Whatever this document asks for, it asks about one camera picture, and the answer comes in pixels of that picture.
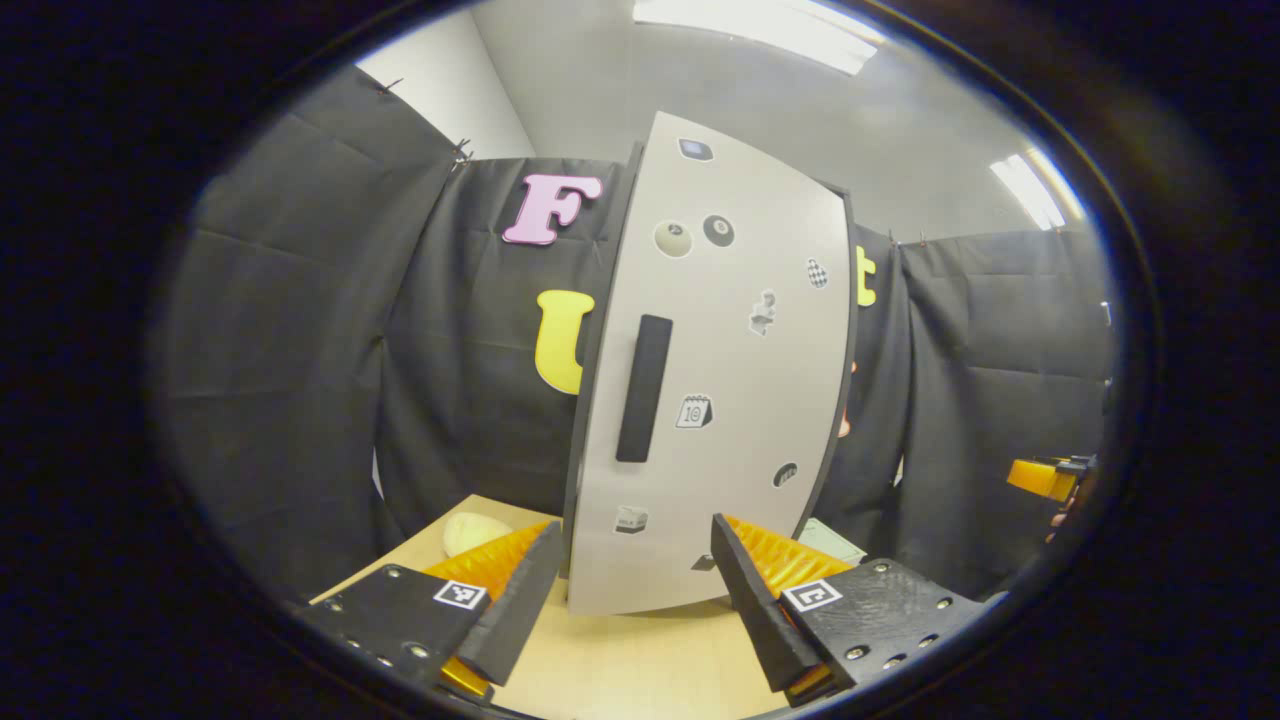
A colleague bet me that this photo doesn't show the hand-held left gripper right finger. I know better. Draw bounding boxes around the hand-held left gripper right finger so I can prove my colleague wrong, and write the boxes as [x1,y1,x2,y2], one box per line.
[710,513,1001,706]

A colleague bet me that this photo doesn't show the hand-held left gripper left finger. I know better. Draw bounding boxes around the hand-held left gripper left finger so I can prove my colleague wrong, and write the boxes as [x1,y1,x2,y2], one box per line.
[300,518,564,701]

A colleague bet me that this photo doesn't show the pale yellow coaster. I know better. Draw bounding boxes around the pale yellow coaster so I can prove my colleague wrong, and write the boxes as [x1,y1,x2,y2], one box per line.
[442,512,516,559]

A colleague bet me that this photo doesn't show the grey cabinet door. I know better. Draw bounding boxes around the grey cabinet door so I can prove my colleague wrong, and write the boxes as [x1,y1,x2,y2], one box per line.
[565,110,856,616]

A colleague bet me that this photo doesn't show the black door handle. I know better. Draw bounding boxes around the black door handle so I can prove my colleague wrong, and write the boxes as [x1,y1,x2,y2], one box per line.
[615,314,674,463]

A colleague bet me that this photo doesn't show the black backdrop cloth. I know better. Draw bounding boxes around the black backdrop cloth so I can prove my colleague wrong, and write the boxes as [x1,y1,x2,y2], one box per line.
[150,65,1116,601]

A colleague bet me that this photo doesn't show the long ceiling light panel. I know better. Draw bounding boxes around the long ceiling light panel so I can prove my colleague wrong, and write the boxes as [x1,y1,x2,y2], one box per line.
[632,0,889,76]

